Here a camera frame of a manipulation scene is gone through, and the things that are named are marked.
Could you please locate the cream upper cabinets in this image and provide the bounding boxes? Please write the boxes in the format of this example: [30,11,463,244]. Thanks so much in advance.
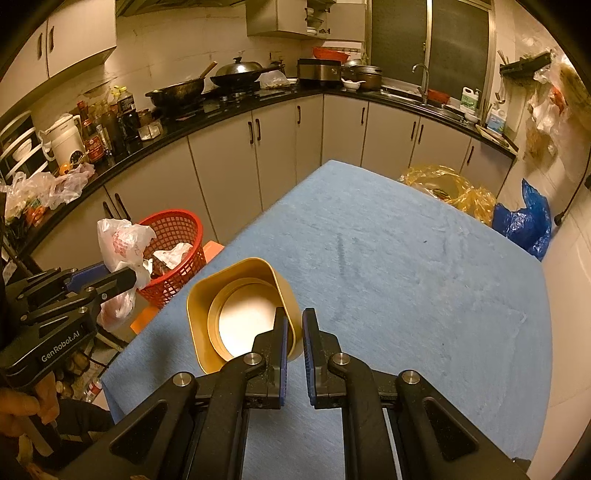
[0,0,368,102]

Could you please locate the red plastic basket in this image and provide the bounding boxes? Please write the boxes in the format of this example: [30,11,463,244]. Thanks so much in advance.
[134,210,208,309]

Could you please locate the clear bag of food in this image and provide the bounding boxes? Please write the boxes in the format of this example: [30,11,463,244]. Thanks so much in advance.
[259,69,291,89]

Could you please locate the stacked white dishes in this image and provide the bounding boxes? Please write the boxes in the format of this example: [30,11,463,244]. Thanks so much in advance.
[305,4,331,37]

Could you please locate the wooden cutting board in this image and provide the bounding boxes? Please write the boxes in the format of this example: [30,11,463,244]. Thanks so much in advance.
[475,124,520,153]

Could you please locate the white rice cooker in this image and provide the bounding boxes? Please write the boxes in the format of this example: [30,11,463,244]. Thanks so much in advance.
[39,113,86,174]

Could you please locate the wok with metal lid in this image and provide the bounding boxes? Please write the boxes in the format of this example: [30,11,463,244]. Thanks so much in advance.
[210,56,284,88]

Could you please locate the crumpled plastic bags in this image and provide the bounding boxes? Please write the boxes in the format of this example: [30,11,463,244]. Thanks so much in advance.
[0,161,95,217]

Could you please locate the gas stove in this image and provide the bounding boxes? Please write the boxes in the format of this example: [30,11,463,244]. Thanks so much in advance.
[152,85,287,118]

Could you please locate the group of condiment bottles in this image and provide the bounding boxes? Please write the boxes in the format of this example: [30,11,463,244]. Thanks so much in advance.
[74,85,160,162]

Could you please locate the steel sink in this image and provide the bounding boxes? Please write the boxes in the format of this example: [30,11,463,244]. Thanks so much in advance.
[381,85,465,118]

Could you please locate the stacked metal pots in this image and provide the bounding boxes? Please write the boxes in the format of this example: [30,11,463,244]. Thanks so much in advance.
[342,59,384,90]

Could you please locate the black cable with plug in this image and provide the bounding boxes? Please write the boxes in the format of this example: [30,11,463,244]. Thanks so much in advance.
[554,152,591,227]

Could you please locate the white bottle blue label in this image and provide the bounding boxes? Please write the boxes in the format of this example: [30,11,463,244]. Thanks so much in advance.
[488,104,509,134]

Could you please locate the round tin lid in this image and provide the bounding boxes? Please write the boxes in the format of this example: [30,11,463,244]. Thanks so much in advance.
[208,277,282,361]

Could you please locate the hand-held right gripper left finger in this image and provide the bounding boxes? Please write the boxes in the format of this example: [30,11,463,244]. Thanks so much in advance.
[58,307,296,480]

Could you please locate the white hanging plastic bags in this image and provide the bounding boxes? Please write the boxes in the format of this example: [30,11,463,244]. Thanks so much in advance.
[524,69,571,160]

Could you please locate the blue tablecloth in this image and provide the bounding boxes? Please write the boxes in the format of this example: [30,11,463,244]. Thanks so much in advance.
[100,159,554,480]

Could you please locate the white wrapper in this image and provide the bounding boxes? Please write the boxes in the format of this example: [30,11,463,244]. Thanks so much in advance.
[152,242,195,273]

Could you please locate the yellow square tin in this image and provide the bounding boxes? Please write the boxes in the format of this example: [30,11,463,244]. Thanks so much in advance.
[186,257,303,376]

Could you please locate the dark wok with spatula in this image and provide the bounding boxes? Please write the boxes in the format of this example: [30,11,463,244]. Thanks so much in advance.
[145,62,218,109]

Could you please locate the steel box appliance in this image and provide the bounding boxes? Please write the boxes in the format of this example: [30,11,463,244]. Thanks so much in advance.
[297,58,343,88]

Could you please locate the white plastic bag red print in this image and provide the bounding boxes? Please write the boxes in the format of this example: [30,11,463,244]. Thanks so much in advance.
[96,218,158,333]

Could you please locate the cream lower kitchen cabinets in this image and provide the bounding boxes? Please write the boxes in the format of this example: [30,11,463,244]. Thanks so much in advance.
[0,85,518,287]

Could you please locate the large hanging plastic bag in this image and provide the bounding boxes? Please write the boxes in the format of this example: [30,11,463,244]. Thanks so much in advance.
[554,51,591,185]

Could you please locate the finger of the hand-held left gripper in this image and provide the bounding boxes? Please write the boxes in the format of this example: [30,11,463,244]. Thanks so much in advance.
[21,268,139,326]
[4,261,109,315]

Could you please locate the person's left hand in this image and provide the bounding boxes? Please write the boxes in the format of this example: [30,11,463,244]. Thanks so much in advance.
[0,371,61,446]

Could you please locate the kitchen window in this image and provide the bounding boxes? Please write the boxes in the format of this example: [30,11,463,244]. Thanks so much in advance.
[367,0,495,100]

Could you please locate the yellow plastic bag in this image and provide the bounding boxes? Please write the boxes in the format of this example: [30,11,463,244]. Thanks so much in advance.
[399,164,498,227]

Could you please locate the black range hood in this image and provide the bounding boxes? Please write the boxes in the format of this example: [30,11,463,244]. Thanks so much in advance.
[115,0,245,17]

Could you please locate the orange plastic stool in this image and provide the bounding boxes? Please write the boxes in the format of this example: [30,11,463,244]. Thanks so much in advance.
[130,240,226,335]

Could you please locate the metal faucet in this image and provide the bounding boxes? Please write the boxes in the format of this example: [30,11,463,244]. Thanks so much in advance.
[412,64,431,104]

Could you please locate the black wall rack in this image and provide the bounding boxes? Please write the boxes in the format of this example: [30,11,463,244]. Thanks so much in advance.
[496,48,552,81]

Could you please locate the red plastic basin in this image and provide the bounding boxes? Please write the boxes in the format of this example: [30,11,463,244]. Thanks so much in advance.
[312,46,352,63]

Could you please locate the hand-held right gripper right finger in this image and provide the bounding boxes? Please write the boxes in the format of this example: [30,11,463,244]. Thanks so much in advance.
[301,307,532,480]

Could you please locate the blue plastic bag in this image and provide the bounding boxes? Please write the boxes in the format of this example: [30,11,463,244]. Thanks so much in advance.
[492,179,552,261]

